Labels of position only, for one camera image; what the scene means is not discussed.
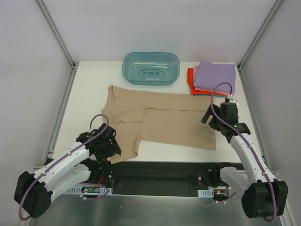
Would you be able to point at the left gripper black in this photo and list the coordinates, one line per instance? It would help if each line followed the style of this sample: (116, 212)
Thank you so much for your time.
(111, 146)

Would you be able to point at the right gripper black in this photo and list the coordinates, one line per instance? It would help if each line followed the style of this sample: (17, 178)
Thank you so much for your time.
(212, 118)

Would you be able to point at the beige t shirt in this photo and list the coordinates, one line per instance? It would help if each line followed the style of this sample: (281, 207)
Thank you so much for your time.
(166, 118)

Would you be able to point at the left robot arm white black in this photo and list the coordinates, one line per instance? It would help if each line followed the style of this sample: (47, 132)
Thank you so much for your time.
(81, 163)

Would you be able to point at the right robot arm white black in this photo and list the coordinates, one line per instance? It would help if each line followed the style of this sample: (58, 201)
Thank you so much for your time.
(262, 194)

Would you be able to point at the pink folded t shirt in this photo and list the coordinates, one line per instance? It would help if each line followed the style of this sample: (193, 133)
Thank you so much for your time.
(207, 90)

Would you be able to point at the purple folded t shirt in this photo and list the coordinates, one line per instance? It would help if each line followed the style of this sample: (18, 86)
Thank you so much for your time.
(216, 76)

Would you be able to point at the orange folded t shirt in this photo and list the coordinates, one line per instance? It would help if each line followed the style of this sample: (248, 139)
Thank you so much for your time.
(194, 91)

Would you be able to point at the teal plastic tub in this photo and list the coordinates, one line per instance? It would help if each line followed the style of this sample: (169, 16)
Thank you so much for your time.
(151, 68)

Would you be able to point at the left white cable duct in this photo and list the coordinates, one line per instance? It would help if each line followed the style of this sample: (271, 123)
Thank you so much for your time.
(88, 190)

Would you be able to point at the white cable duct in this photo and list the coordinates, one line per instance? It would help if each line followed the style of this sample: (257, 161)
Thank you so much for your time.
(209, 193)
(88, 190)

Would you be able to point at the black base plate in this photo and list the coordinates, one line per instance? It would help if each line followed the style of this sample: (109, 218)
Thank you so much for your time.
(176, 179)

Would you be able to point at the right white cable duct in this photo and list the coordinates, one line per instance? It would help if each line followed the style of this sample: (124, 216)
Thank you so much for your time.
(209, 193)

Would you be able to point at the aluminium front rail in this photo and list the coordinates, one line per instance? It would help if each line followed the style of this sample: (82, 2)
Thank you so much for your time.
(276, 174)

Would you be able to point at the left aluminium frame post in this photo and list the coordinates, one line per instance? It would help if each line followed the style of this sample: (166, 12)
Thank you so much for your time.
(47, 16)

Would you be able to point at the aluminium frame post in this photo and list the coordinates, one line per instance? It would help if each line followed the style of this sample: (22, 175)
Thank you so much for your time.
(267, 20)
(47, 16)

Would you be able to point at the right aluminium frame post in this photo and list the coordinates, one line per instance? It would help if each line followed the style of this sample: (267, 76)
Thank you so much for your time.
(267, 20)

